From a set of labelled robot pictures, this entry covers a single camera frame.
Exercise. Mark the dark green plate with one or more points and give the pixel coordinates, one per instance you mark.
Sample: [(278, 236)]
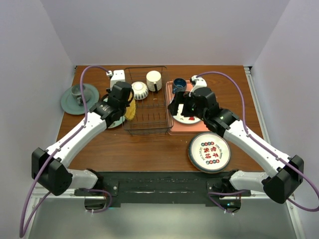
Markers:
[(69, 105)]

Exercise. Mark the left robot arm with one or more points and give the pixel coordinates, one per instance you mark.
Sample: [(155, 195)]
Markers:
[(50, 167)]

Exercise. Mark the light blue plate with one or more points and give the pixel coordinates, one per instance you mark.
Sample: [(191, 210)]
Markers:
[(117, 123)]

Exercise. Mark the woven bamboo tray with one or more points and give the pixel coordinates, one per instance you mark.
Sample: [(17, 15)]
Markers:
[(130, 111)]

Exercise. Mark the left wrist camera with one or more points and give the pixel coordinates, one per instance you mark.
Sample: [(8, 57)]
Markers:
[(116, 76)]

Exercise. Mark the pink plastic tray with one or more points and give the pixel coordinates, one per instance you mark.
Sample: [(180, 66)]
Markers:
[(185, 125)]

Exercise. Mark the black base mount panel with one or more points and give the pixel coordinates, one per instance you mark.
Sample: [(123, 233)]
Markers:
[(117, 188)]

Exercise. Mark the chinese text plate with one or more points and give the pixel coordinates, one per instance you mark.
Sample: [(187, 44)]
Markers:
[(209, 153)]

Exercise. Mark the watermelon pattern plate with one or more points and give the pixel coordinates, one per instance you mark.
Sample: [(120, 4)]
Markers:
[(185, 120)]

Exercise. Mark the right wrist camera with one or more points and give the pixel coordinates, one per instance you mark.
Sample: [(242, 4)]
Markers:
[(197, 82)]

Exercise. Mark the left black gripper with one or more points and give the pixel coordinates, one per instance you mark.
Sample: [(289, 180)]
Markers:
[(127, 104)]

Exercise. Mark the black wire dish rack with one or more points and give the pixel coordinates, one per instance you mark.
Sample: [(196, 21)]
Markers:
[(151, 113)]

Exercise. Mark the blue ceramic mug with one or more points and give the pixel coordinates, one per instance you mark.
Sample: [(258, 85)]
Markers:
[(179, 85)]

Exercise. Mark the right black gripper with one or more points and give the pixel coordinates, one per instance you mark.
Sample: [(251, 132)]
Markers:
[(180, 98)]

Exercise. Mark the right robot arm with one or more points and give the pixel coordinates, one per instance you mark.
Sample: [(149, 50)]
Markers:
[(282, 174)]

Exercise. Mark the cream mug black handle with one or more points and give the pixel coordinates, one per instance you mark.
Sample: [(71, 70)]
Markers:
[(154, 82)]

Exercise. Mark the white bowl orange rim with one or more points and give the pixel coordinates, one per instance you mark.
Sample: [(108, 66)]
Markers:
[(140, 90)]

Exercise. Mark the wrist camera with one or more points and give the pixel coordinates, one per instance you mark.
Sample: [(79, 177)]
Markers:
[(197, 82), (116, 76)]

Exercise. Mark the grey ceramic cup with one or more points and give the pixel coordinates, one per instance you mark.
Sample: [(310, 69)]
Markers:
[(77, 94)]

